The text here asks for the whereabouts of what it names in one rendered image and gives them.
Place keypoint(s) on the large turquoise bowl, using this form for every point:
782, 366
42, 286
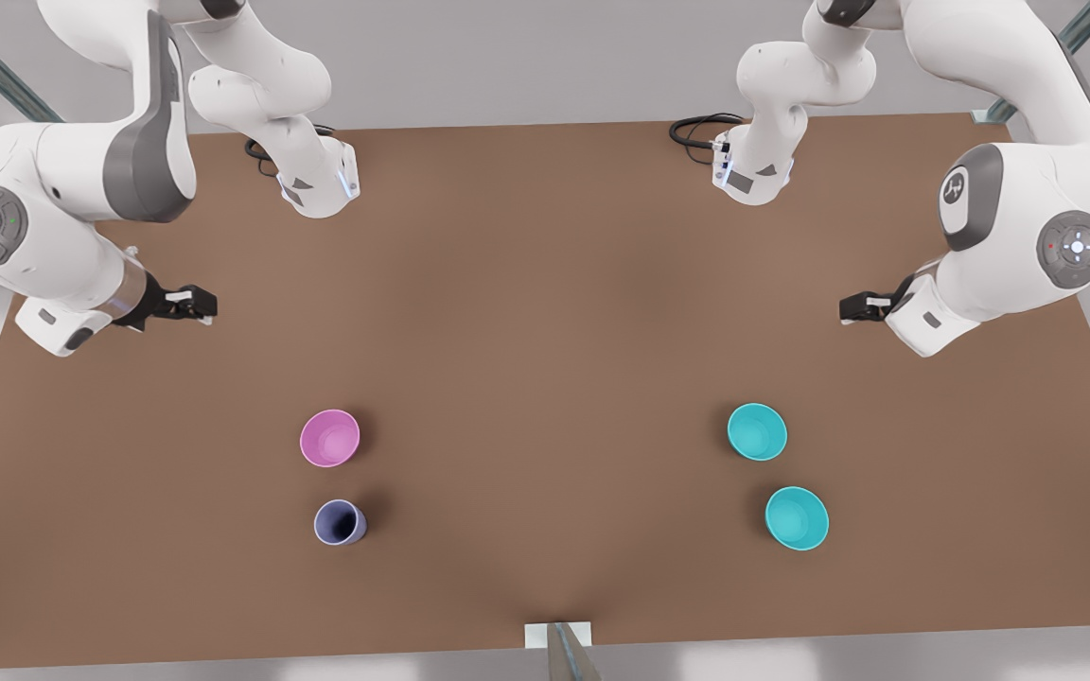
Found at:
797, 518

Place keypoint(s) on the small turquoise bowl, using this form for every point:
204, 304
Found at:
757, 431

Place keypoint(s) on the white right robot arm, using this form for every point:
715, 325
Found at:
53, 189

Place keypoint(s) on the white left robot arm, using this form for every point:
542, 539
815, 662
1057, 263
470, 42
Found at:
1028, 208

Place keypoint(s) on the pink bowl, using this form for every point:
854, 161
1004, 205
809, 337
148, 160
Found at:
329, 438

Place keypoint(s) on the purple cup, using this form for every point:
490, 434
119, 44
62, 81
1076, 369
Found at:
339, 522

